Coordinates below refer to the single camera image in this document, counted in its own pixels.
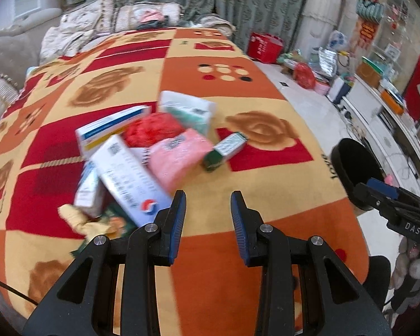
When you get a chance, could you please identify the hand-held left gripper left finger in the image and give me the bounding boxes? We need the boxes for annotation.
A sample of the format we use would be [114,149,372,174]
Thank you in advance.
[23,190,187,336]

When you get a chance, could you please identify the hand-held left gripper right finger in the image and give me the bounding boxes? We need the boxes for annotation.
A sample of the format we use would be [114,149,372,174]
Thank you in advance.
[230,191,393,336]

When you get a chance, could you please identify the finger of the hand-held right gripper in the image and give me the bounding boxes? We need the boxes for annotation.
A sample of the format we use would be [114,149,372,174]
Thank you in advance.
[367,178,420,206]
[353,183,393,218]

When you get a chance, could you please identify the black trash bin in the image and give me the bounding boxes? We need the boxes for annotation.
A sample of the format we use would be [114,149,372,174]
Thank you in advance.
[331,138,387,212]

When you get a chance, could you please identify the red plastic bag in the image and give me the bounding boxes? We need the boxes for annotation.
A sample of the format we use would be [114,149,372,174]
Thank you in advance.
[123,112,184,148]
[293,62,316,90]

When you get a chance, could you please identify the white blue-yellow medicine box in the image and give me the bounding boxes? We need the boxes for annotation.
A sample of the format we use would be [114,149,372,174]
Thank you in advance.
[75,105,153,160]

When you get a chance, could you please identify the green printed packet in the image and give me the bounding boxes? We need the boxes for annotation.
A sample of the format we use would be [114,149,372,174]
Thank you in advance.
[105,203,137,235]

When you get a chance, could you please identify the large white carton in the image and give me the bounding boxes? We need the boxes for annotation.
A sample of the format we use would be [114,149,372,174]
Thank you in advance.
[90,134,174,228]

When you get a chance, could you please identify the white cabinet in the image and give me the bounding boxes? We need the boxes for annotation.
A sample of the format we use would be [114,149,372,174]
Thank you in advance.
[339,73,420,197]

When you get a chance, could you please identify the small green carton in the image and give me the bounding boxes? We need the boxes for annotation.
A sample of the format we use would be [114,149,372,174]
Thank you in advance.
[201,132,249,172]

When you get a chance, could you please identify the orange box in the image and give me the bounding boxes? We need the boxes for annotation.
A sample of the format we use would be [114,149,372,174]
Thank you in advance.
[381,91,405,114]

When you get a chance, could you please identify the small white blue carton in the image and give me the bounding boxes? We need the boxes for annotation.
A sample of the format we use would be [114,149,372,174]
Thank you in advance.
[73,161,107,218]

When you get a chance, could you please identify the yellow floral cloth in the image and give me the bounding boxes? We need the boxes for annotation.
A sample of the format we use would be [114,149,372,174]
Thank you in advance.
[58,204,118,242]

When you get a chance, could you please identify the red cloth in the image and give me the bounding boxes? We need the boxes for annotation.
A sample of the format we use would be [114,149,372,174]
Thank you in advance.
[402,54,420,120]

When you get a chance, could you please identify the white blue bag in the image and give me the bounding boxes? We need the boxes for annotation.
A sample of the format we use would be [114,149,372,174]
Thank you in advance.
[327,77,352,104]

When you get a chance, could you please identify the white green tissue pack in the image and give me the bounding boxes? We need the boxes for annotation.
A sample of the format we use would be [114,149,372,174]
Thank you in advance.
[157,91,218,137]

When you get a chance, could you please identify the brown gift bag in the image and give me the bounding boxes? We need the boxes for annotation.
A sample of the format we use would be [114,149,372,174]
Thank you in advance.
[357,58,382,88]

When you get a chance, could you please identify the filled red plastic bag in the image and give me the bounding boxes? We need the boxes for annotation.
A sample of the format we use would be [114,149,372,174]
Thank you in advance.
[293,62,316,90]

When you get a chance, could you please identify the silver foil bag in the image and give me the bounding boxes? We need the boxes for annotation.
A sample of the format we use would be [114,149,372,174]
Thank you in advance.
[317,48,338,78]

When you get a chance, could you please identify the orange red printed blanket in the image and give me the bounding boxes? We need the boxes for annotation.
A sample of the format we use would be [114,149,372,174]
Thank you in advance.
[0,27,372,336]

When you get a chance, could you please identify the white blue-print plastic bag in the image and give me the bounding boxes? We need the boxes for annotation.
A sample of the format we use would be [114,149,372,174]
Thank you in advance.
[328,30,349,51]

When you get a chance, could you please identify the green printed bag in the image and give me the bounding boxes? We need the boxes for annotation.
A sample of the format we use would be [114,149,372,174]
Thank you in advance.
[280,52,303,74]

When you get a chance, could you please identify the red gift box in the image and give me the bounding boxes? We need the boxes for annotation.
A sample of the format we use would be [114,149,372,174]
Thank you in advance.
[248,32,285,64]

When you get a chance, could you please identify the green striped bag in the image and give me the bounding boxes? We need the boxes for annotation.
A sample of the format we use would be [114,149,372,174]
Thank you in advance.
[356,0,386,22]

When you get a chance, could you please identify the white lace-covered column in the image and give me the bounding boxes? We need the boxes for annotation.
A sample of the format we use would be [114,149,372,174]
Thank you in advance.
[301,0,347,50]

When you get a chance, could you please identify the cream floral pillow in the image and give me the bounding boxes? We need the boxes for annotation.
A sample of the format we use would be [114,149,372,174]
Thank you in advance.
[115,3,182,32]
[59,0,116,37]

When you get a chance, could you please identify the pink clothes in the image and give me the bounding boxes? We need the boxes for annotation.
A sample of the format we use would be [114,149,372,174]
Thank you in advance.
[137,10,169,29]

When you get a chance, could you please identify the white quilted cushion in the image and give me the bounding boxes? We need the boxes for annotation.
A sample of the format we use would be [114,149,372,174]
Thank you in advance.
[40,26,102,60]

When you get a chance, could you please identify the green patterned curtain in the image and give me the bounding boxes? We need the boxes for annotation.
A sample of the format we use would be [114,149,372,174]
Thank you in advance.
[61,0,312,53]

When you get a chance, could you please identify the grey tufted sofa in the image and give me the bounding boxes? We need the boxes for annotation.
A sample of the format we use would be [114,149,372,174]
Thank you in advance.
[0,7,62,85]

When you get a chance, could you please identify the floor cables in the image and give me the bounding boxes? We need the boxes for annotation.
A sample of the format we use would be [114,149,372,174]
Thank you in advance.
[343,105,420,183]

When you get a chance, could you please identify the red wall decoration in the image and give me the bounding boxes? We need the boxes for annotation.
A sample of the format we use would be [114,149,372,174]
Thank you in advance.
[359,19,379,43]

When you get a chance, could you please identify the black cable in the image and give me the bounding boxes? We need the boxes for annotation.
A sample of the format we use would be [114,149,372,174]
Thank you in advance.
[0,276,39,305]

